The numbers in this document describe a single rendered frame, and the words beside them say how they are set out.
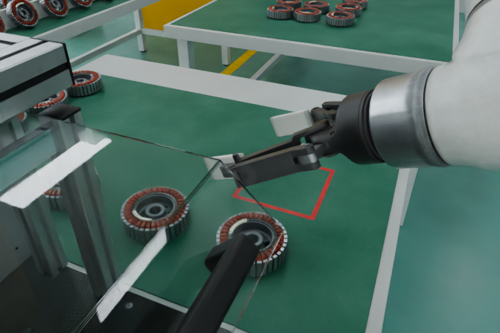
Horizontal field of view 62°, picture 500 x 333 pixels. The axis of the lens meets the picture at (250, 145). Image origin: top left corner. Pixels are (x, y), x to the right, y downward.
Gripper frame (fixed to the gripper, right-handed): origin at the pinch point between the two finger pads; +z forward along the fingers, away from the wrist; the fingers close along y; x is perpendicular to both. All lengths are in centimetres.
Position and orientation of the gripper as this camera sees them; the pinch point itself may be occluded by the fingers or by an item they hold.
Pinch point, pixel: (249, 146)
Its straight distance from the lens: 56.3
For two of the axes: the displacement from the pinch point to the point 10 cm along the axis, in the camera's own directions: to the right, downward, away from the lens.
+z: -6.7, 1.0, 7.3
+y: 6.4, -4.2, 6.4
